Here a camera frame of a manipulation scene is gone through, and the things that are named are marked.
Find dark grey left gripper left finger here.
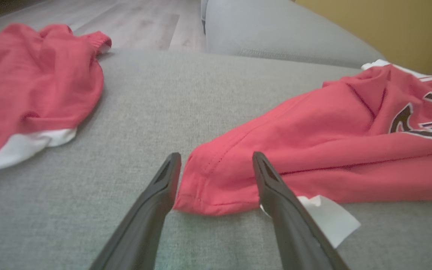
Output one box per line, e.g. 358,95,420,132
88,152,182,270

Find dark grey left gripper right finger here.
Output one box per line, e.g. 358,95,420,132
253,151,351,270

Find red jersey with black lettering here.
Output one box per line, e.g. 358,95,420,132
173,59,432,248

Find red shorts with white trim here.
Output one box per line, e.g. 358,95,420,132
0,22,112,174

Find large grey sofa seat cushion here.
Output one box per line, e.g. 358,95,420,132
0,49,432,270

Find small grey sofa seat cushion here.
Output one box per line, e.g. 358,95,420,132
201,0,385,69

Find long yellow sofa back cushion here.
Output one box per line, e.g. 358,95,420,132
295,0,432,80

